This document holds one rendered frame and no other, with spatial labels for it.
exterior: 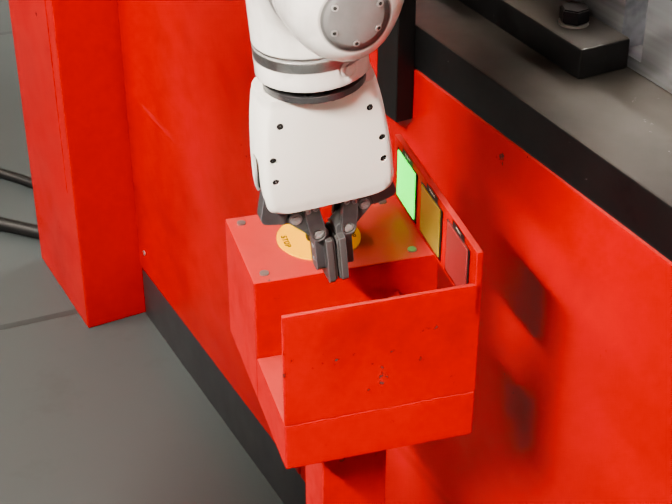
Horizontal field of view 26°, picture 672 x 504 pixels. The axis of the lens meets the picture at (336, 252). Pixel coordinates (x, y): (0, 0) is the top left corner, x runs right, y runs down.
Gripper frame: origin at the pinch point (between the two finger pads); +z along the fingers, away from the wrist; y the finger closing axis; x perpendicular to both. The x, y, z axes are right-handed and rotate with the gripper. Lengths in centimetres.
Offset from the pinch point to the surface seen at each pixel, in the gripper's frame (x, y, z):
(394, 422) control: 5.0, -2.5, 14.4
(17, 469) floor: -80, 32, 80
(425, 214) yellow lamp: -5.9, -9.7, 2.7
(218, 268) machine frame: -80, -2, 54
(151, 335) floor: -107, 7, 83
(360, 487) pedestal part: -2.0, -0.9, 27.2
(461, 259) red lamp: 2.5, -9.7, 1.9
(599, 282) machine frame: 1.2, -22.2, 8.6
